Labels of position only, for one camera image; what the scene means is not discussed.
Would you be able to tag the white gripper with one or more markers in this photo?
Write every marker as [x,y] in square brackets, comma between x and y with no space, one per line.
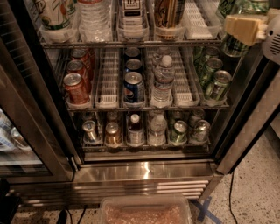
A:
[272,38]

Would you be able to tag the tall green can top shelf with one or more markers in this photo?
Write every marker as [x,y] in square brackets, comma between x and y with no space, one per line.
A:
[230,45]

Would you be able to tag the back green can middle shelf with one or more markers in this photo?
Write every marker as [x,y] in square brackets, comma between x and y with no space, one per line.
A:
[202,54]

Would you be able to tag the steel fridge door right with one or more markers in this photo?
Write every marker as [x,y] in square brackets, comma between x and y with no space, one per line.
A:
[264,111]

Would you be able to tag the front green can middle shelf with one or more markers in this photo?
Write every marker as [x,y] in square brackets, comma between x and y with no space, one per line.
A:
[218,85]

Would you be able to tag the brown striped tall can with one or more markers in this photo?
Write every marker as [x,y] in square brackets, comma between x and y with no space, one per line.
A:
[168,13]

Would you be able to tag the front water bottle middle shelf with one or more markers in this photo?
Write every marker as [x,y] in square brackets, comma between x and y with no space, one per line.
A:
[164,74]

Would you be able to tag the back blue pepsi can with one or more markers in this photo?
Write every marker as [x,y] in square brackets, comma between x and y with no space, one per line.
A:
[132,53]

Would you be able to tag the blue pepsi can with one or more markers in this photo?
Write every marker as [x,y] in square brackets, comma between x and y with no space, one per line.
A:
[134,65]
[132,53]
[133,87]

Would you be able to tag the green can bottom shelf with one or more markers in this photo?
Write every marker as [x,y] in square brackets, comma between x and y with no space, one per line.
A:
[178,132]

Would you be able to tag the middle blue pepsi can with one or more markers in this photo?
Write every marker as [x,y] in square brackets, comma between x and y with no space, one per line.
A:
[134,65]

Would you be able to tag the front blue pepsi can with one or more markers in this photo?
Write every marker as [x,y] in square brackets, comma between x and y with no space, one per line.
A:
[133,87]

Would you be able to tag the water bottle bottom shelf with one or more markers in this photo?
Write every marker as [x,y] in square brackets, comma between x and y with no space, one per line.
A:
[157,129]

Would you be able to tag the clear water bottle top shelf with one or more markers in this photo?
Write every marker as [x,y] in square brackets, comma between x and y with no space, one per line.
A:
[95,21]

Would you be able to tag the stainless steel fridge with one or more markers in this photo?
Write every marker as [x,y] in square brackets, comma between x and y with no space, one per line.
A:
[99,172]

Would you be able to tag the back red soda can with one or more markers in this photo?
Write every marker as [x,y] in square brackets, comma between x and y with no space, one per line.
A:
[84,56]

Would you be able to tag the red soda can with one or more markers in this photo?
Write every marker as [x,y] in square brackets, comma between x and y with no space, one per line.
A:
[84,56]
[77,66]
[76,89]

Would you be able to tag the bronze can bottom shelf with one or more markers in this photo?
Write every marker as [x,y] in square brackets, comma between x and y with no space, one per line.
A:
[113,134]

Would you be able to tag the middle red soda can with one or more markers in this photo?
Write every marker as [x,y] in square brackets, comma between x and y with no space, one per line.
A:
[77,66]

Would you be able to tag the front red soda can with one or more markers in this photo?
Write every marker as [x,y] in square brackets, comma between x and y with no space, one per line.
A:
[76,89]

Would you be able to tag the silver can bottom shelf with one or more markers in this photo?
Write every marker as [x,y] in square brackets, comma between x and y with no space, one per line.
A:
[89,128]

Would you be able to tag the white green tall can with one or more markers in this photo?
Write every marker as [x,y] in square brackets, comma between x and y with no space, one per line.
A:
[55,14]

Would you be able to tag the glass fridge door left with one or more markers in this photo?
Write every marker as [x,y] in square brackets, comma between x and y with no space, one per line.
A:
[31,99]

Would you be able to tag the empty white top tray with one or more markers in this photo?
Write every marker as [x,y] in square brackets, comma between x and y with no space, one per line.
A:
[201,21]

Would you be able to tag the empty white tray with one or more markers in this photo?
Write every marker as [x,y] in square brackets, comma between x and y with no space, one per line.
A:
[201,21]
[184,91]
[107,92]

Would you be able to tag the empty white tray right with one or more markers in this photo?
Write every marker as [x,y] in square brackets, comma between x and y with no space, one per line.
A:
[184,91]

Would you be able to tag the tea bottle dark label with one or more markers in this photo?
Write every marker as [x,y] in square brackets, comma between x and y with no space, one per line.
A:
[132,19]

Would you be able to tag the dark bottle white cap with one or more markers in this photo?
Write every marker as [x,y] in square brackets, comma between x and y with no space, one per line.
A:
[135,130]

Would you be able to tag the empty white tray left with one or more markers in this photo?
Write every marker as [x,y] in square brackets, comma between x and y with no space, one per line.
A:
[107,92]

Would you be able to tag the blue tape cross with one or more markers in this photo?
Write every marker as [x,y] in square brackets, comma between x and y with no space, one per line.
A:
[204,212]

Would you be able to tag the clear plastic bin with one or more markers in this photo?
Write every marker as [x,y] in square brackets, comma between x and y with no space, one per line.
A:
[146,209]

